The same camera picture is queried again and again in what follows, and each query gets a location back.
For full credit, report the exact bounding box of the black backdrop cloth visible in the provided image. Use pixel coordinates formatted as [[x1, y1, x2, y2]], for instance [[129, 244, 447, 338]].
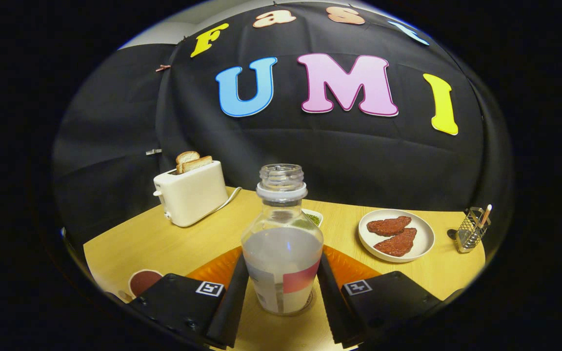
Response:
[[52, 2, 513, 244]]

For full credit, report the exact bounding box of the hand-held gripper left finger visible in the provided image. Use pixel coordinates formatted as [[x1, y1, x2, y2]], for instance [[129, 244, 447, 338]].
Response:
[[129, 246, 251, 349]]

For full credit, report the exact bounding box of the white divided bean dish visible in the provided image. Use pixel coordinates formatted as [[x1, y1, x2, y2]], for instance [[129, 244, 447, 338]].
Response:
[[302, 209, 323, 228]]

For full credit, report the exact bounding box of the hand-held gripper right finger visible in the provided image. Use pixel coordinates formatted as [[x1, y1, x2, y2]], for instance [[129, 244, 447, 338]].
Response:
[[316, 245, 445, 349]]

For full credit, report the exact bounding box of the clear plastic juice bottle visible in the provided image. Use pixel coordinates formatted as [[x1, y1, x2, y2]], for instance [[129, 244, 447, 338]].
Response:
[[241, 164, 324, 315]]

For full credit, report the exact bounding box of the cream toaster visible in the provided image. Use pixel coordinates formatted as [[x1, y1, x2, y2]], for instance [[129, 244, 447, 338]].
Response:
[[153, 161, 229, 228]]

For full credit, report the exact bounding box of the wooden table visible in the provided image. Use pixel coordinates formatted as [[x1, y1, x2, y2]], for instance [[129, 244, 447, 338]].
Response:
[[83, 187, 486, 351]]

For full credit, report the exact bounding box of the white round plate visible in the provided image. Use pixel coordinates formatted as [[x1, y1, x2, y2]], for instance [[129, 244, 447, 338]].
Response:
[[358, 209, 435, 263]]

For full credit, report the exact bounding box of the red meat patty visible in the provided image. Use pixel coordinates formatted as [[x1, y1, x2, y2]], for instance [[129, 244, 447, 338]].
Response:
[[374, 228, 417, 257], [367, 216, 412, 237]]

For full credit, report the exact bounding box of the toast slice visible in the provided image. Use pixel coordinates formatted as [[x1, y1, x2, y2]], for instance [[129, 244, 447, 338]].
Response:
[[176, 151, 201, 174], [180, 156, 213, 174]]

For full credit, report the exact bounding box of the white toaster cable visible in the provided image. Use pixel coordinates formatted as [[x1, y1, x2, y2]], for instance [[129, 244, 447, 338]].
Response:
[[208, 187, 242, 217]]

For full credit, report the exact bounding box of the metal wire holder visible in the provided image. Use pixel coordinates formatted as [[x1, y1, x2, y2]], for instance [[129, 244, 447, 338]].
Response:
[[455, 207, 491, 254]]

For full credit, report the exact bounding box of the beige cup with wooden handle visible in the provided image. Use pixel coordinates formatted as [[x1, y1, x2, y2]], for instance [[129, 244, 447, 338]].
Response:
[[117, 270, 163, 304]]

